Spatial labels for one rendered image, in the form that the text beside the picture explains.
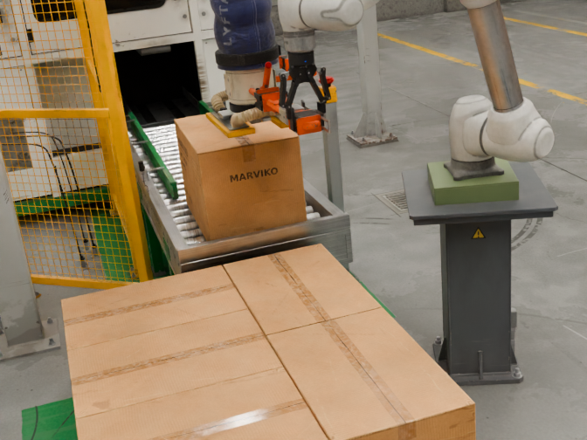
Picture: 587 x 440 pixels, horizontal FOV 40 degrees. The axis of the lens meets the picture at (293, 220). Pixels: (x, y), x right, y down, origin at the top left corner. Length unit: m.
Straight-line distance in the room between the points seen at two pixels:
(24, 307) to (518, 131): 2.32
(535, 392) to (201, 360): 1.35
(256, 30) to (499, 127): 0.88
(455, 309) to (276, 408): 1.12
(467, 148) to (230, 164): 0.89
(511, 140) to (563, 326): 1.16
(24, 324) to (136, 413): 1.72
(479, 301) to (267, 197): 0.90
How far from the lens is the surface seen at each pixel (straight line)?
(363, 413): 2.18
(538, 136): 2.78
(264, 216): 3.22
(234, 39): 2.85
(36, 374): 3.75
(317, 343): 2.50
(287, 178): 3.20
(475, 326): 3.19
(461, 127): 2.93
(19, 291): 3.89
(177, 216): 3.69
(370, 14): 6.20
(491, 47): 2.68
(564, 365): 3.43
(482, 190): 2.92
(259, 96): 2.70
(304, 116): 2.38
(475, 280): 3.10
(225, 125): 2.90
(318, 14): 2.21
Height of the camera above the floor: 1.80
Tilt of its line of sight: 21 degrees down
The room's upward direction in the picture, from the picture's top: 6 degrees counter-clockwise
